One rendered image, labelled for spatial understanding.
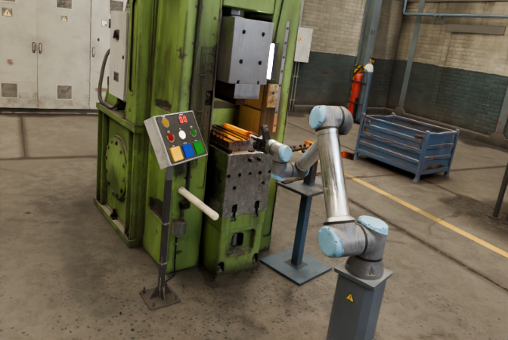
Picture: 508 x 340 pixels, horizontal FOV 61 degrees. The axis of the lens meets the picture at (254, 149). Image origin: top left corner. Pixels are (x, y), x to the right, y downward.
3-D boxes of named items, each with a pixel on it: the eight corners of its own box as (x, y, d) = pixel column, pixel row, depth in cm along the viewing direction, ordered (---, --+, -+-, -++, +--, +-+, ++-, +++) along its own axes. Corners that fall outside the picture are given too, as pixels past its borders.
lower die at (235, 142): (252, 149, 294) (254, 137, 292) (227, 151, 283) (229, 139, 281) (221, 134, 327) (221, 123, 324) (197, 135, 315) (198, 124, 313)
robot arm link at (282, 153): (280, 163, 252) (282, 147, 249) (267, 157, 261) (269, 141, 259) (292, 162, 257) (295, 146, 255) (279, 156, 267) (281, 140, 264)
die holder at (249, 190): (266, 210, 310) (274, 151, 298) (221, 218, 288) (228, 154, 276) (225, 183, 353) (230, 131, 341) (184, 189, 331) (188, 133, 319)
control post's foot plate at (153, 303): (183, 301, 271) (184, 289, 269) (150, 311, 258) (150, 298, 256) (168, 284, 288) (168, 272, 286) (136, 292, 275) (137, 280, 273)
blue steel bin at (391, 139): (449, 178, 625) (462, 130, 606) (416, 183, 580) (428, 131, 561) (384, 154, 719) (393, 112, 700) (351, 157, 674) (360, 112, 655)
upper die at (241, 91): (258, 98, 285) (260, 85, 283) (233, 98, 274) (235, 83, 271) (225, 88, 318) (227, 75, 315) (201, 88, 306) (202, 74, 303)
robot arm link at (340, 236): (367, 255, 200) (345, 101, 214) (336, 259, 192) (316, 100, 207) (347, 255, 213) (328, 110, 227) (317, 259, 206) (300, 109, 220)
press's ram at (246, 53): (276, 85, 291) (284, 24, 280) (228, 83, 268) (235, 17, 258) (242, 75, 323) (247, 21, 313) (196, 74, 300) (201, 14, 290)
